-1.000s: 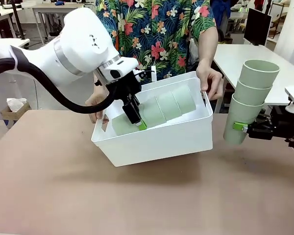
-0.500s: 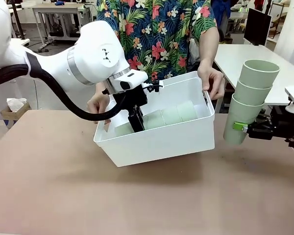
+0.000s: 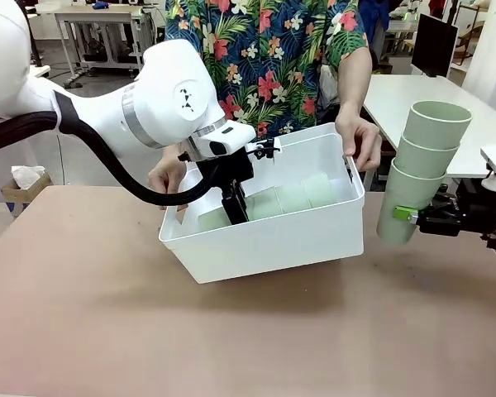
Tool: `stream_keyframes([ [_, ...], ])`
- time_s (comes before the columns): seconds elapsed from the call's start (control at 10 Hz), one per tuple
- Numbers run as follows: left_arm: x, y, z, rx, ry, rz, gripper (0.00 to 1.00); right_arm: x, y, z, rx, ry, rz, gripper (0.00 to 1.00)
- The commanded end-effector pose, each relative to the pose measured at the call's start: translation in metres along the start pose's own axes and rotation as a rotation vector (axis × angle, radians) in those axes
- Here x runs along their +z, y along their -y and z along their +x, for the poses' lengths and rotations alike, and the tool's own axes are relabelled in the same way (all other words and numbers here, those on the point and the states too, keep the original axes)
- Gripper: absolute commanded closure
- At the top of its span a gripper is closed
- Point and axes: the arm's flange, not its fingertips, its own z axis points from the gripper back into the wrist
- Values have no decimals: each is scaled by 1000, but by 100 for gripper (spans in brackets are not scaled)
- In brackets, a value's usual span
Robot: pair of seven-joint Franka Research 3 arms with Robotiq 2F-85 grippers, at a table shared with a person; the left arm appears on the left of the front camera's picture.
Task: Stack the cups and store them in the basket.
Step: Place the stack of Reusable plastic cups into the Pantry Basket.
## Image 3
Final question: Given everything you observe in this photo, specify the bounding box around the white plastic basket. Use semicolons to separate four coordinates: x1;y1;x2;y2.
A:
157;121;366;285

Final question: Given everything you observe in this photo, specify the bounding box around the black monitor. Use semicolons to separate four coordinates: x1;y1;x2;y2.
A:
410;12;460;79

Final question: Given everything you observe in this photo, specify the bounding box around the person's left hand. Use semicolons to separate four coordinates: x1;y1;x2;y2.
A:
336;104;384;174

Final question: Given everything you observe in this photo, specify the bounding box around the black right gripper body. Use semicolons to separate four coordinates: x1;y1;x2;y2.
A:
417;178;496;238

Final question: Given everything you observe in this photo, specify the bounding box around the person's right hand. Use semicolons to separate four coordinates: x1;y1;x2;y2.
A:
147;144;198;196

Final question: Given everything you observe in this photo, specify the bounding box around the person in blue top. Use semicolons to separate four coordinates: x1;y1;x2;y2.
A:
360;0;386;55

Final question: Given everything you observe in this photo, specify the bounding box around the crumpled white paper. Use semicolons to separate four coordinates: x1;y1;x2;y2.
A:
11;165;47;188

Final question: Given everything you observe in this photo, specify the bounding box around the white side table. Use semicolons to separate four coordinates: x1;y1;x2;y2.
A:
361;73;496;192

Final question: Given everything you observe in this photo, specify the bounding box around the person in floral shirt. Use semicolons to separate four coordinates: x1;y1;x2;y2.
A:
164;0;372;141

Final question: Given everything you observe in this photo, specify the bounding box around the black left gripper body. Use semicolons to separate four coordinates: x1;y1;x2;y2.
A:
195;148;256;200

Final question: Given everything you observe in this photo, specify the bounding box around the person's left forearm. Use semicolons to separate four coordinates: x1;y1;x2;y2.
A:
337;48;374;122

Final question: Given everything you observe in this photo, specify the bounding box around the grey metal desk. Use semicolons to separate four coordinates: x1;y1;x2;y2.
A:
53;9;169;88

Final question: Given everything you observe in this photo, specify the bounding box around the cardboard box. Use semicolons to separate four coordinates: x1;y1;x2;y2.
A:
1;170;53;219

